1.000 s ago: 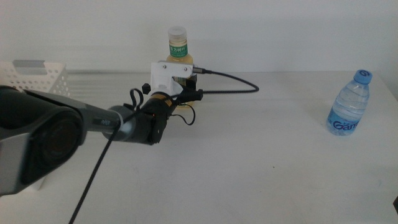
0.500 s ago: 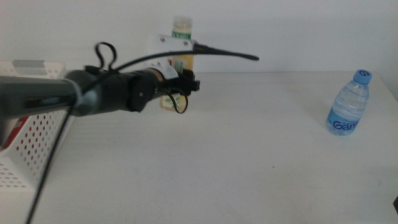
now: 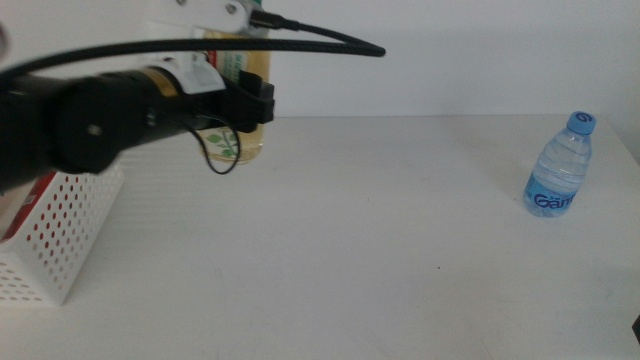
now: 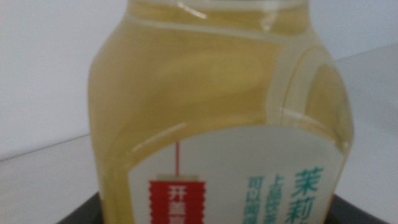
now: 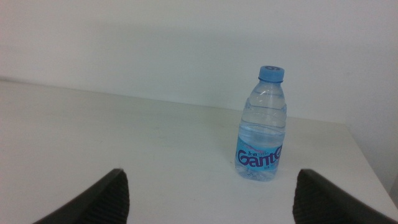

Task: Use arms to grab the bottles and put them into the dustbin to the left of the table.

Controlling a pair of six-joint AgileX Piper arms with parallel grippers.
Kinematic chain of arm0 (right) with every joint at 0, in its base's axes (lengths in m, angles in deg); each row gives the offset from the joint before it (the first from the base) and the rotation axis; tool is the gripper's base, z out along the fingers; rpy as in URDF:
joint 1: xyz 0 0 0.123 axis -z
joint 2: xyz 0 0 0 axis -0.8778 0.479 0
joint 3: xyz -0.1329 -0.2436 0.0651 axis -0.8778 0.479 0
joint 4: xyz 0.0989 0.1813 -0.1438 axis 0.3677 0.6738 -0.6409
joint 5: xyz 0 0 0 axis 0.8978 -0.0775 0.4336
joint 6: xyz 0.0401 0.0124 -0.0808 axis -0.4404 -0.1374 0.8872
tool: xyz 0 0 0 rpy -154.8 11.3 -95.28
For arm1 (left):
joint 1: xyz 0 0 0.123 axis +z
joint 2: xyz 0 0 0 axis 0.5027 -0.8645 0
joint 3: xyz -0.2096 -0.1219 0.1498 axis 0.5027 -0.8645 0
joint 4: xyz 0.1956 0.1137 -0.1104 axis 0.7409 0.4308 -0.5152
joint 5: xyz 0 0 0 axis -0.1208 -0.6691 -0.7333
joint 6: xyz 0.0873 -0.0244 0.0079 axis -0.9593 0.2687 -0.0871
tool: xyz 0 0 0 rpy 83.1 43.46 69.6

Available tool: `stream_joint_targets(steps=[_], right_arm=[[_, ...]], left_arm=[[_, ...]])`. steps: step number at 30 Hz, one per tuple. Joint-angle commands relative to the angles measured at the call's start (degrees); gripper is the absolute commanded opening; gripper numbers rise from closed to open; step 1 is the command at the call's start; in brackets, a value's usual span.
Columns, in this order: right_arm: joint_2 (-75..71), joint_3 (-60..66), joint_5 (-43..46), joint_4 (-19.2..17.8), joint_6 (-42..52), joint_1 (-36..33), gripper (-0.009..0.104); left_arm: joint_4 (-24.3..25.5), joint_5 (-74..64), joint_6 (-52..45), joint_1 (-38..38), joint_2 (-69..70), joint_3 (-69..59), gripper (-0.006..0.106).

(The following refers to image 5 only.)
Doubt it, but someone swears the clear water bottle blue cap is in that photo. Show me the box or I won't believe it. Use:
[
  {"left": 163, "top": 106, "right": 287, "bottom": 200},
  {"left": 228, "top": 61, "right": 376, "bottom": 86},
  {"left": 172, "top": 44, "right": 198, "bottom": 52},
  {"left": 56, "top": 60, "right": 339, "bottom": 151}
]
[{"left": 234, "top": 65, "right": 287, "bottom": 182}]

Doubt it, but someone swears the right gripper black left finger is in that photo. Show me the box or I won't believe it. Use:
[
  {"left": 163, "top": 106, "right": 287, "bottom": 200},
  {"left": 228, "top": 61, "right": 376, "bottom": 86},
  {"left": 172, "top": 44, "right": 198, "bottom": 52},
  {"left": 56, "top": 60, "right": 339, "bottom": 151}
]
[{"left": 32, "top": 168, "right": 131, "bottom": 224}]

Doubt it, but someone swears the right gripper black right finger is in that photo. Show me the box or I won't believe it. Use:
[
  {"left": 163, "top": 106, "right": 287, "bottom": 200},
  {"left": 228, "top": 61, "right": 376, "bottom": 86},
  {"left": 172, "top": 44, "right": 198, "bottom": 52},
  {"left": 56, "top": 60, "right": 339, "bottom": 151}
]
[{"left": 292, "top": 169, "right": 398, "bottom": 224}]

